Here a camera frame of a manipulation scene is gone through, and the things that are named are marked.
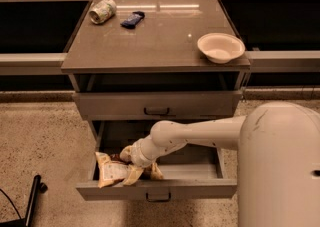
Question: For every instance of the white bowl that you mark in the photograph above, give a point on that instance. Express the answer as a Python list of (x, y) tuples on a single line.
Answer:
[(220, 48)]

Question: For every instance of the dark blue snack bar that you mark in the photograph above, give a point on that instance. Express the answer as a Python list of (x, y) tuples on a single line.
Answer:
[(133, 19)]

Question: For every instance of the open lower grey drawer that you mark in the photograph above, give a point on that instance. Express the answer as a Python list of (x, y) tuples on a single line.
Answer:
[(194, 172)]

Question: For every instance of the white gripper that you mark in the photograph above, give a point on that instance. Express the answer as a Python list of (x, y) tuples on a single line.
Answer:
[(137, 156)]

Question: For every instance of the closed upper grey drawer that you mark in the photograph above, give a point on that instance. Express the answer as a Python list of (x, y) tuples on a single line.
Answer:
[(157, 105)]

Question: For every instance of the black stand leg left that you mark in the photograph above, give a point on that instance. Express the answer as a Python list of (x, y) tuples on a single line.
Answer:
[(38, 187)]

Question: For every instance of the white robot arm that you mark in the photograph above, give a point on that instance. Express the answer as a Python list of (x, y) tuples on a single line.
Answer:
[(278, 147)]

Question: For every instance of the grey drawer cabinet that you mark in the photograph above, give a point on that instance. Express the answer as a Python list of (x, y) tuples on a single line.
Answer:
[(159, 55)]

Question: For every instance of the brown chip bag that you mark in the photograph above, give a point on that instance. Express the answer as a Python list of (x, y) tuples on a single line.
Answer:
[(111, 166)]

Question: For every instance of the metal railing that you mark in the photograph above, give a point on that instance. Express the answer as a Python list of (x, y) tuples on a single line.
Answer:
[(30, 59)]

